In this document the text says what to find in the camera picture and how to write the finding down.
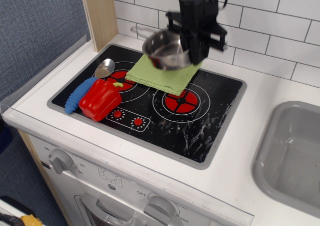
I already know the white toy oven front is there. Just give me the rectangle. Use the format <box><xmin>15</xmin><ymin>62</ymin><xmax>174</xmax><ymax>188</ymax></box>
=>
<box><xmin>30</xmin><ymin>136</ymin><xmax>253</xmax><ymax>225</ymax></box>

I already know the grey left oven knob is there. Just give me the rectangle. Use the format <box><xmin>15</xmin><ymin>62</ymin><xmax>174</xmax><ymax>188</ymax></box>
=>
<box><xmin>48</xmin><ymin>149</ymin><xmax>74</xmax><ymax>175</ymax></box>

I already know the black toy stove top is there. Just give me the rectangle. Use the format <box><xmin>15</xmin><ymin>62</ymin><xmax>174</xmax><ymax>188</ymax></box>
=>
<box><xmin>47</xmin><ymin>44</ymin><xmax>247</xmax><ymax>170</ymax></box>

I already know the green folded cloth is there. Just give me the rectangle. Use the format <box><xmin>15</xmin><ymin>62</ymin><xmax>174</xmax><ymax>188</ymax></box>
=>
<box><xmin>125</xmin><ymin>54</ymin><xmax>202</xmax><ymax>96</ymax></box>

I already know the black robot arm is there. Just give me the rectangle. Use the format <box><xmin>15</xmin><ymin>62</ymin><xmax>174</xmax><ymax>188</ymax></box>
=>
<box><xmin>166</xmin><ymin>0</ymin><xmax>227</xmax><ymax>65</ymax></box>

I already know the yellow object at corner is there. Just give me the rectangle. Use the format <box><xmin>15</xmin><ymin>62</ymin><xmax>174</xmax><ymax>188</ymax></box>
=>
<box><xmin>20</xmin><ymin>214</ymin><xmax>44</xmax><ymax>226</ymax></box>

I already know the grey right oven knob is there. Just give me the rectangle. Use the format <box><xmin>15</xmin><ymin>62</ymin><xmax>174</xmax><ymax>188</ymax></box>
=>
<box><xmin>143</xmin><ymin>196</ymin><xmax>177</xmax><ymax>225</ymax></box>

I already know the grey toy sink basin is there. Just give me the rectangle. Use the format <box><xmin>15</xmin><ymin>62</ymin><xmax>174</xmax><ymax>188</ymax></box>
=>
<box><xmin>252</xmin><ymin>101</ymin><xmax>320</xmax><ymax>217</ymax></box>

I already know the grey oven knob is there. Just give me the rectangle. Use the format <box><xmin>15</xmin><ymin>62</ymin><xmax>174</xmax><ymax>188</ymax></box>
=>
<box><xmin>48</xmin><ymin>149</ymin><xmax>74</xmax><ymax>175</ymax></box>
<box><xmin>143</xmin><ymin>196</ymin><xmax>177</xmax><ymax>225</ymax></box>

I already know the stainless steel pot with handle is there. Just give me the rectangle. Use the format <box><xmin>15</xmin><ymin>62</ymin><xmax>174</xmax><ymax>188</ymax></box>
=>
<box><xmin>130</xmin><ymin>26</ymin><xmax>192</xmax><ymax>71</ymax></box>

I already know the blue handled metal spoon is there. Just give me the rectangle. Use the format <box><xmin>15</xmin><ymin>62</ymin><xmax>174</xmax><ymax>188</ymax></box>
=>
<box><xmin>64</xmin><ymin>59</ymin><xmax>115</xmax><ymax>114</ymax></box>

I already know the red toy bell pepper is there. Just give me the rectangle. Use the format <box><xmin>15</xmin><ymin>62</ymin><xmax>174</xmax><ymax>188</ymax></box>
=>
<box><xmin>78</xmin><ymin>79</ymin><xmax>124</xmax><ymax>122</ymax></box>

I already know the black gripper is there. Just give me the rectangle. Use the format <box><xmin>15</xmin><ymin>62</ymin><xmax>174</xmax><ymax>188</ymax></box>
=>
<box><xmin>166</xmin><ymin>0</ymin><xmax>227</xmax><ymax>65</ymax></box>

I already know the light wooden side post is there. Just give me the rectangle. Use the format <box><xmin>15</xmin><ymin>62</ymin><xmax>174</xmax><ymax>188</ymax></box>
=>
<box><xmin>82</xmin><ymin>0</ymin><xmax>118</xmax><ymax>52</ymax></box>

